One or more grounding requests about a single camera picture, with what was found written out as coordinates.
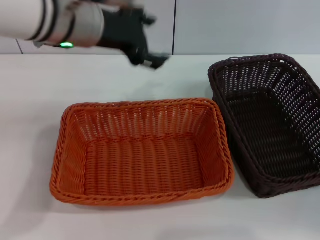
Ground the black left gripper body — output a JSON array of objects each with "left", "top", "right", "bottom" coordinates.
[{"left": 96, "top": 6, "right": 151, "bottom": 66}]

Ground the orange woven plastic basket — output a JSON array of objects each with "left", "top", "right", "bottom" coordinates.
[{"left": 49, "top": 97, "right": 236, "bottom": 207}]

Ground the dark brown woven plastic basket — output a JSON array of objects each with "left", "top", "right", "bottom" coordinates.
[{"left": 207, "top": 52, "right": 320, "bottom": 200}]

